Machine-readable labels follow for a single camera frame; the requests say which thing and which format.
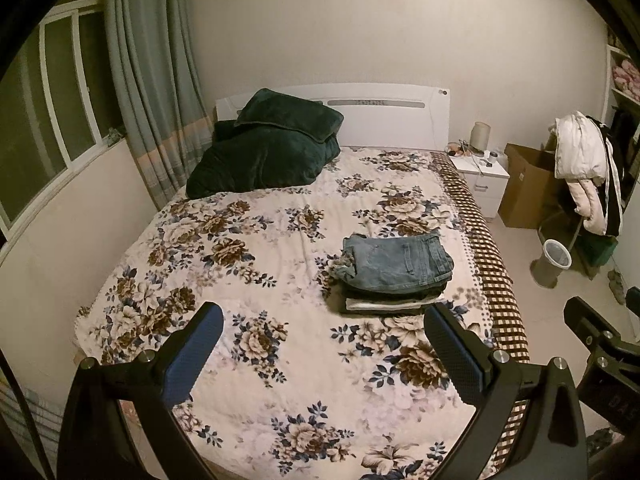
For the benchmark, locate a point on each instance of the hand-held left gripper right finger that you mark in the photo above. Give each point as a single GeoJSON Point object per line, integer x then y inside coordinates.
{"type": "Point", "coordinates": [457, 360]}

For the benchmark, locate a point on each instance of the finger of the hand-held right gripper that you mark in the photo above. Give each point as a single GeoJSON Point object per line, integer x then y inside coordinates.
{"type": "Point", "coordinates": [587, 317]}

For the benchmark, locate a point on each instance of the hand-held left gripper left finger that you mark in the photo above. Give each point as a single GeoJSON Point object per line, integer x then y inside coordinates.
{"type": "Point", "coordinates": [195, 355]}

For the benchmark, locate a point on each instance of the blue jeans pants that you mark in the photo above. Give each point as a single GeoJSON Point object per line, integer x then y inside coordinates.
{"type": "Point", "coordinates": [395, 260]}

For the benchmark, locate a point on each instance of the folded dark pants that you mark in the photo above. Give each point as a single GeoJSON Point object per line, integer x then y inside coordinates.
{"type": "Point", "coordinates": [400, 295]}

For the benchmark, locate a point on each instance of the folded white pants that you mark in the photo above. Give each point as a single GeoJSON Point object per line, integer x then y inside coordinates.
{"type": "Point", "coordinates": [380, 304]}

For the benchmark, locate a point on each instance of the grey shoe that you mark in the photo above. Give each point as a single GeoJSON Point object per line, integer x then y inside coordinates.
{"type": "Point", "coordinates": [616, 285]}

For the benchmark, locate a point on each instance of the grey mesh waste bin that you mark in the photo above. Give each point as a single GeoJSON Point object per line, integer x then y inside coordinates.
{"type": "Point", "coordinates": [550, 265]}

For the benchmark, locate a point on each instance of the green storage box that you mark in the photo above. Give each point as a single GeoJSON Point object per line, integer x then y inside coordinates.
{"type": "Point", "coordinates": [597, 250]}

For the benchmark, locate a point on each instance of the brown checkered bed sheet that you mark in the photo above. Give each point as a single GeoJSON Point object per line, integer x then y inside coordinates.
{"type": "Point", "coordinates": [492, 260]}

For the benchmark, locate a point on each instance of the pink padded garment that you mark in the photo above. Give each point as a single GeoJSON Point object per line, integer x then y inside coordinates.
{"type": "Point", "coordinates": [590, 205]}

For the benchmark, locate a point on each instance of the black hanging garment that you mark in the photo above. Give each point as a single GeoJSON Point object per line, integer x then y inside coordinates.
{"type": "Point", "coordinates": [614, 180]}

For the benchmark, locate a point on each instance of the floral bed blanket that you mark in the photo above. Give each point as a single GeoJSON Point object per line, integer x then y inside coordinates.
{"type": "Point", "coordinates": [280, 240]}

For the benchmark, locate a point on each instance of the brown cardboard box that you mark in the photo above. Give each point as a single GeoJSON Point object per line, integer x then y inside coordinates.
{"type": "Point", "coordinates": [525, 185]}

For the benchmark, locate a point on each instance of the white padded jacket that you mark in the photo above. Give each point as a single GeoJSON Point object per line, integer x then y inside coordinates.
{"type": "Point", "coordinates": [577, 145]}

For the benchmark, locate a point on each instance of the white nightstand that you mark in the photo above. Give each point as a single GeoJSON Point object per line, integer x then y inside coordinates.
{"type": "Point", "coordinates": [482, 180]}

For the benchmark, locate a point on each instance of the white radiator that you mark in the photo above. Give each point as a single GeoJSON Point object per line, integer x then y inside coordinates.
{"type": "Point", "coordinates": [30, 420]}

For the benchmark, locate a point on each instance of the small dark-lidded jar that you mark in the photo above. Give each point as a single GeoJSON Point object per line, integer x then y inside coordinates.
{"type": "Point", "coordinates": [493, 157]}

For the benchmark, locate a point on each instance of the dark green plush blanket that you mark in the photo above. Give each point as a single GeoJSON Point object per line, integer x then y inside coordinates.
{"type": "Point", "coordinates": [255, 160]}

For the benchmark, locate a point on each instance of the grey cylindrical lamp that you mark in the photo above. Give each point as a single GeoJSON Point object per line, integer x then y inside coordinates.
{"type": "Point", "coordinates": [480, 137]}

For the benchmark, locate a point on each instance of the pink folded bedding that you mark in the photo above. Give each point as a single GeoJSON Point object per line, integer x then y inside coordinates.
{"type": "Point", "coordinates": [627, 77]}

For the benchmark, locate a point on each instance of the white bed headboard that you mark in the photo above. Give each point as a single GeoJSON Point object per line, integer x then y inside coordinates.
{"type": "Point", "coordinates": [390, 120]}

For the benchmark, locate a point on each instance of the dark green pillow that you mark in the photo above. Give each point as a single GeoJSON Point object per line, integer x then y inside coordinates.
{"type": "Point", "coordinates": [287, 112]}

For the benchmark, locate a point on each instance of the grey-green curtain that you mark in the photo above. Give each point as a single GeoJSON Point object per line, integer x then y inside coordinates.
{"type": "Point", "coordinates": [150, 85]}

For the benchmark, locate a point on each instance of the white framed window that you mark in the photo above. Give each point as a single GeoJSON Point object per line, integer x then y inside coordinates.
{"type": "Point", "coordinates": [55, 110]}

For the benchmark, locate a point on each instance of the white wall shelf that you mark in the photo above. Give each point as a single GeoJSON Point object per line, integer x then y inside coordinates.
{"type": "Point", "coordinates": [620, 85]}

